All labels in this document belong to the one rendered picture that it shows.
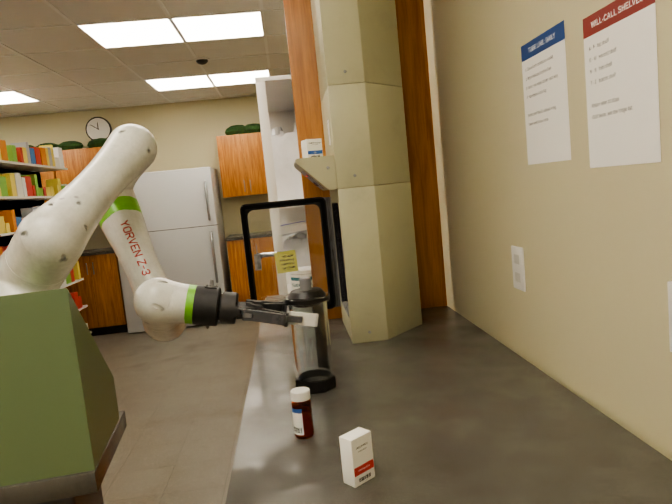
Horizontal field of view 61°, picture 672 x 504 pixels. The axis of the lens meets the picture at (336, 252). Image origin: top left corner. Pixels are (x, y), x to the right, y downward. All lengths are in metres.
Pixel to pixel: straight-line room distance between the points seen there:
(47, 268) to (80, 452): 0.37
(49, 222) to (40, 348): 0.26
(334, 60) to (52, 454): 1.22
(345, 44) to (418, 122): 0.51
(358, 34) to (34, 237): 1.04
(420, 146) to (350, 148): 0.48
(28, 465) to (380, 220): 1.09
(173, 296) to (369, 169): 0.70
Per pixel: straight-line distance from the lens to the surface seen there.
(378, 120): 1.77
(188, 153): 7.37
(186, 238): 6.69
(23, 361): 1.18
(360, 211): 1.71
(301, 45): 2.13
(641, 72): 1.07
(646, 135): 1.06
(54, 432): 1.21
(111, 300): 7.11
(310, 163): 1.70
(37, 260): 1.28
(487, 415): 1.21
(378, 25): 1.86
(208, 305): 1.34
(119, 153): 1.50
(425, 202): 2.13
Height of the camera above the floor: 1.41
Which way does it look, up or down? 6 degrees down
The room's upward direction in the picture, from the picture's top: 6 degrees counter-clockwise
